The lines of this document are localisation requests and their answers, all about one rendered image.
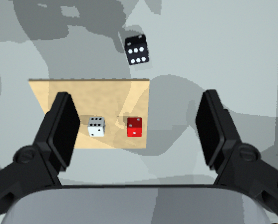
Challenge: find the tan mottled mat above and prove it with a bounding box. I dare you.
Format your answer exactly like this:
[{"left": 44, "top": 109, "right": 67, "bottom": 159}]
[{"left": 29, "top": 79, "right": 150, "bottom": 148}]

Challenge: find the black die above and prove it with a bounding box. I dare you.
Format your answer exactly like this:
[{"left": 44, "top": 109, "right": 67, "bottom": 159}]
[{"left": 124, "top": 35, "right": 149, "bottom": 65}]

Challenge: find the white die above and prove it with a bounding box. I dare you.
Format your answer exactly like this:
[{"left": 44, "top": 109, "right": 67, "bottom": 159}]
[{"left": 87, "top": 117, "right": 105, "bottom": 136}]

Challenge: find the red die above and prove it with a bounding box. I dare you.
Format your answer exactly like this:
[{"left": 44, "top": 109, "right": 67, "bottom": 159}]
[{"left": 127, "top": 117, "right": 142, "bottom": 137}]

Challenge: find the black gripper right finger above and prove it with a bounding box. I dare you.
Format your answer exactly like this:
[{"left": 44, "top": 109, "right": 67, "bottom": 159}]
[{"left": 195, "top": 89, "right": 278, "bottom": 216}]

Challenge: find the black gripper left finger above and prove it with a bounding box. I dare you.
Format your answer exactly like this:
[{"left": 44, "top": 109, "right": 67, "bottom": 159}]
[{"left": 0, "top": 92, "right": 80, "bottom": 215}]

